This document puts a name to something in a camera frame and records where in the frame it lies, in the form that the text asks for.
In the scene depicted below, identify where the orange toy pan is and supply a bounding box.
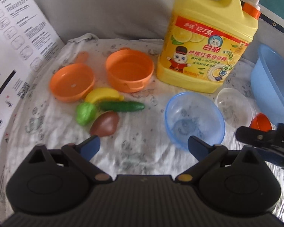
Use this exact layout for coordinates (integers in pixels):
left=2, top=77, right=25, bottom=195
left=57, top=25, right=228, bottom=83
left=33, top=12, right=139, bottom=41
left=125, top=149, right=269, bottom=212
left=49, top=51, right=95, bottom=103

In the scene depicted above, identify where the white instruction sheet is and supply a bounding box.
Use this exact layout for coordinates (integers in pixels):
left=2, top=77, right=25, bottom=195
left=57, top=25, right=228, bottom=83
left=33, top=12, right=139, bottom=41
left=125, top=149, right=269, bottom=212
left=0, top=0, right=66, bottom=205

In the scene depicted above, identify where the orange toy pot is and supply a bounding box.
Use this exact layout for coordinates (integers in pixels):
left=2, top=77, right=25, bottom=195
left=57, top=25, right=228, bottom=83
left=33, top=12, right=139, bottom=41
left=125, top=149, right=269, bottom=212
left=105, top=49, right=154, bottom=93

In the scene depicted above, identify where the blue translucent bowl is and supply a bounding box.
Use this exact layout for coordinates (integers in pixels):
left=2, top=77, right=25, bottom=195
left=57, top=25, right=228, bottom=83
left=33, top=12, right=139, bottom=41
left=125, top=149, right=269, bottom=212
left=164, top=92, right=226, bottom=151

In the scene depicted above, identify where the grey teal striped cushion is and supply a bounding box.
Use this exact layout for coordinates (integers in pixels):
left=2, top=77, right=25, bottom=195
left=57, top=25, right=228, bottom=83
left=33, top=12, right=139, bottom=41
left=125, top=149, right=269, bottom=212
left=34, top=0, right=284, bottom=61

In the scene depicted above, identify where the brown toy fruit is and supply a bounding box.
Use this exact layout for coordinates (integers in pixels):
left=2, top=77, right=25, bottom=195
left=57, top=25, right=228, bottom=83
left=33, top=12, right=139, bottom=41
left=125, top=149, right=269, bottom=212
left=89, top=111, right=119, bottom=137

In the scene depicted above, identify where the clear plastic bowl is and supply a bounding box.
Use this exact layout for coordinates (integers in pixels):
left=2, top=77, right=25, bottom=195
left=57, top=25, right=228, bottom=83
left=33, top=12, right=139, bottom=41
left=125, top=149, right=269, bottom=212
left=214, top=88, right=252, bottom=129

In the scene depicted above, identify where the yellow toy banana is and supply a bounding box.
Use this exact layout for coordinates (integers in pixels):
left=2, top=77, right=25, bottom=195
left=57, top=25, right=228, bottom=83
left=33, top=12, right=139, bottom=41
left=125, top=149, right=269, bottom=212
left=84, top=88, right=124, bottom=104

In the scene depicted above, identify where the white patterned cloth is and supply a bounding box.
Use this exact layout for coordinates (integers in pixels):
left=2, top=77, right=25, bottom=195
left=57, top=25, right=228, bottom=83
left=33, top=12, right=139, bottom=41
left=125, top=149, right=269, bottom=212
left=0, top=34, right=281, bottom=226

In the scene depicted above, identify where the light green toy vegetable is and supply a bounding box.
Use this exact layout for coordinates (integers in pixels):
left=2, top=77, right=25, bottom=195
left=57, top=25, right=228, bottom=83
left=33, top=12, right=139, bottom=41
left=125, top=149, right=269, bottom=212
left=76, top=102, right=97, bottom=126

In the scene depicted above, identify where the green toy cucumber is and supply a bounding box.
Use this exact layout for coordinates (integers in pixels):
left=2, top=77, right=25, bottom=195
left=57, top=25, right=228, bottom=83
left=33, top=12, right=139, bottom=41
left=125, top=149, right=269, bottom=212
left=99, top=101, right=145, bottom=112

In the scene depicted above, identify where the small orange-red bowl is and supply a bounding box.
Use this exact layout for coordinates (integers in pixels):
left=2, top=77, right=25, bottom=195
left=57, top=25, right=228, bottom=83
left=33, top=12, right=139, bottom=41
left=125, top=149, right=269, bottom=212
left=249, top=113, right=272, bottom=132

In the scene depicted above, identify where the large blue plastic basin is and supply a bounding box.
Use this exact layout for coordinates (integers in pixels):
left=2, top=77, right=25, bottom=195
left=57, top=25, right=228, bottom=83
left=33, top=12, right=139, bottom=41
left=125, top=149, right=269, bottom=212
left=250, top=44, right=284, bottom=125

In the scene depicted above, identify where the yellow dish soap jug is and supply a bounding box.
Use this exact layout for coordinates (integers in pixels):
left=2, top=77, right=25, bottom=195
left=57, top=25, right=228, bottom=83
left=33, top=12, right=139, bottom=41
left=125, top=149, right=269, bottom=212
left=156, top=0, right=261, bottom=93

